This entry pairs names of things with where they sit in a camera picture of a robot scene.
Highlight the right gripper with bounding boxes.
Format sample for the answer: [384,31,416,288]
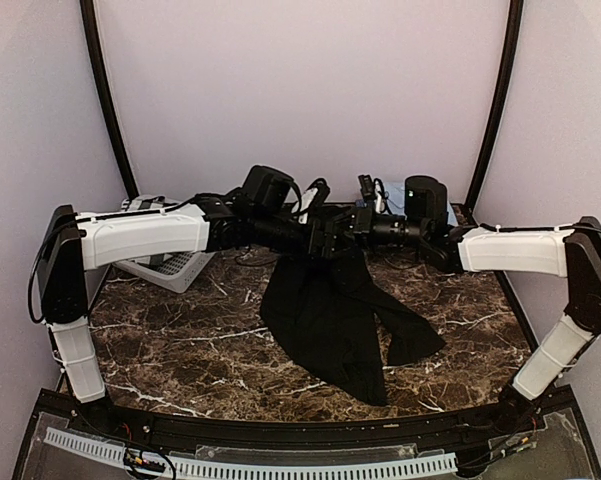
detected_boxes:
[334,200,428,254]

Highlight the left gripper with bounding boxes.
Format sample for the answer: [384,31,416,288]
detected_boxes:
[251,209,355,259]

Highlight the black long sleeve shirt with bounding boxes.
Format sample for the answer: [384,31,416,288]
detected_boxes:
[260,247,446,406]

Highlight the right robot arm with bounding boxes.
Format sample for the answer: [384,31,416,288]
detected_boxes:
[325,208,601,434]

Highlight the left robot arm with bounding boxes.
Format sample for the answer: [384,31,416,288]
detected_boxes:
[27,188,325,436]

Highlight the light blue folded shirt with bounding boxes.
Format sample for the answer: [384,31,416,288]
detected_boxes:
[383,181,405,214]

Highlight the grey plastic basket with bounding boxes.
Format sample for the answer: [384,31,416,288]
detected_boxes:
[117,195,214,294]

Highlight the black white checkered shirt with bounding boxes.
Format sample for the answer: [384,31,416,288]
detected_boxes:
[121,196,165,211]

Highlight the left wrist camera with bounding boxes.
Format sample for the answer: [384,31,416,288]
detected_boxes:
[242,164,331,226]

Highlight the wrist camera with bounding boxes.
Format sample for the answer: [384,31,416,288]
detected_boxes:
[242,164,331,226]
[356,173,450,226]

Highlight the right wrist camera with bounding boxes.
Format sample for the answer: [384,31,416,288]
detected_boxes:
[356,173,450,226]

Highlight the black front rail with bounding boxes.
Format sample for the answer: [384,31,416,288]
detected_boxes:
[57,396,532,451]

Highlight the white slotted cable duct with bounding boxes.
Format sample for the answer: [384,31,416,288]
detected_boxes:
[43,427,458,479]

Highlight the left black frame post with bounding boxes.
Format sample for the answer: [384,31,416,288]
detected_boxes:
[79,0,139,198]

